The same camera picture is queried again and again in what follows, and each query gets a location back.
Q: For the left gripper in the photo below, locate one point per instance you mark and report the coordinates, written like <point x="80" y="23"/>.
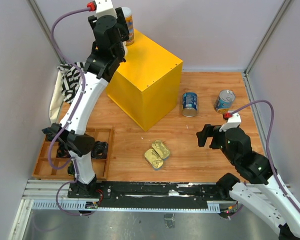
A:
<point x="121" y="23"/>

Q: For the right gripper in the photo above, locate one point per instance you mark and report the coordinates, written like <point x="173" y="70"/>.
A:
<point x="209" y="130"/>

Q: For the tall can mixed beans label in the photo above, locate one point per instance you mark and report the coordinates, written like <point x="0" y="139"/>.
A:
<point x="129" y="21"/>

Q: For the blue short can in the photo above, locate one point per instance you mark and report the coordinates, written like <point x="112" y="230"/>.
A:
<point x="189" y="104"/>

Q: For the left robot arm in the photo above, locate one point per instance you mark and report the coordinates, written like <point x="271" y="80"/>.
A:
<point x="70" y="132"/>

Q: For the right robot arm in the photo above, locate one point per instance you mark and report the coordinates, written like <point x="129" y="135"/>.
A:
<point x="277" y="211"/>

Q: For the corn can with pull tab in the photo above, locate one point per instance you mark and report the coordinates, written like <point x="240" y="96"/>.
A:
<point x="224" y="101"/>

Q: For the gold sardine tin upper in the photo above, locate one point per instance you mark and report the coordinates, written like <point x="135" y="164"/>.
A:
<point x="161" y="149"/>

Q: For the gold sardine tin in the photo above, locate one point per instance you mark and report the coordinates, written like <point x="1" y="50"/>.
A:
<point x="153" y="159"/>
<point x="161" y="149"/>

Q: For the striped black white cloth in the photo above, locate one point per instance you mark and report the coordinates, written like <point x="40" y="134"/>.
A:
<point x="71" y="79"/>

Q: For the gold sardine tin lower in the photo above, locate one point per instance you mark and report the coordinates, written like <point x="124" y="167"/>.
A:
<point x="153" y="159"/>

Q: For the yellow cabinet box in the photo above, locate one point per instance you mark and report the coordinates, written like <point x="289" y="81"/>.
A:
<point x="146" y="85"/>

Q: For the cream canvas bag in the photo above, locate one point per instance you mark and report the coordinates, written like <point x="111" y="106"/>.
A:
<point x="56" y="100"/>

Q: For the dark patterned rolled cloth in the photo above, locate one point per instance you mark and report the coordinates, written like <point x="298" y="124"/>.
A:
<point x="48" y="133"/>

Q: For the wooden compartment tray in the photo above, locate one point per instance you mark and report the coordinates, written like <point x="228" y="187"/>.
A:
<point x="59" y="156"/>

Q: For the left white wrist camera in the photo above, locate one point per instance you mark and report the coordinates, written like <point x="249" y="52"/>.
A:
<point x="102" y="8"/>

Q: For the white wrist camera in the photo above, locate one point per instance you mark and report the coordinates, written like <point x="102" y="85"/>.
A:
<point x="102" y="8"/>
<point x="233" y="120"/>

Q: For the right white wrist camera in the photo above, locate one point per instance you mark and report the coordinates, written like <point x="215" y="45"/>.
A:
<point x="233" y="120"/>

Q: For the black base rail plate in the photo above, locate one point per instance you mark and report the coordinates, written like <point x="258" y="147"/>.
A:
<point x="150" y="195"/>

